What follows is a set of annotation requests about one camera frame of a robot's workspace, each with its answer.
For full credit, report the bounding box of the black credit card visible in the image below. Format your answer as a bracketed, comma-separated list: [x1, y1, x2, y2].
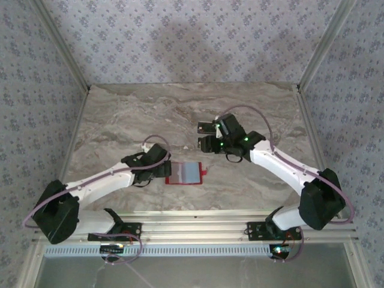
[197, 121, 217, 135]

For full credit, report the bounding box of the red leather card holder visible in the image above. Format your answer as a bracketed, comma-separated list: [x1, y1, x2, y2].
[165, 161, 208, 186]

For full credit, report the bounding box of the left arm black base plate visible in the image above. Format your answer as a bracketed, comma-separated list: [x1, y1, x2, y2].
[87, 223, 142, 242]

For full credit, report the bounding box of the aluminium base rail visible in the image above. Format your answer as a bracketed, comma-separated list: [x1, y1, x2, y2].
[31, 209, 359, 244]

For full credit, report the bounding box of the aluminium table side rail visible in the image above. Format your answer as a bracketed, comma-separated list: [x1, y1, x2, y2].
[295, 86, 343, 218]
[61, 86, 91, 217]

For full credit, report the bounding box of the grey slotted cable duct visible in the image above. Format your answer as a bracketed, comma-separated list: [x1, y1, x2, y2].
[43, 244, 272, 258]

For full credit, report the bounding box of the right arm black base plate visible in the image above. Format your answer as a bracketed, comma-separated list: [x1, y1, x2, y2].
[246, 221, 302, 241]

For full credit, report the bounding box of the aluminium upright frame post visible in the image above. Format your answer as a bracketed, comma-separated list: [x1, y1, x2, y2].
[31, 0, 91, 91]
[296, 0, 359, 91]

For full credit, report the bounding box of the aluminium frame leg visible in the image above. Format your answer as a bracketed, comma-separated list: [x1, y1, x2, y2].
[344, 242, 371, 288]
[16, 241, 46, 288]

